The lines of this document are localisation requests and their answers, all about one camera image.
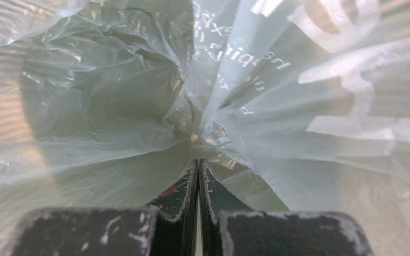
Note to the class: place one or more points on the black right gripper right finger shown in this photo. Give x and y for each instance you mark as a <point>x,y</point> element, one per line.
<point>231,227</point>

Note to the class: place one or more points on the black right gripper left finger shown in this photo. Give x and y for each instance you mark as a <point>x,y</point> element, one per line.
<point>166,225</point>

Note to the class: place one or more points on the light blue trash bag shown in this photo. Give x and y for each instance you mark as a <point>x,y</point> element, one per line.
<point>298,105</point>

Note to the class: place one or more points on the green plastic trash bin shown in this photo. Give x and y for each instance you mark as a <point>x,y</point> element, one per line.
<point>15,87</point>

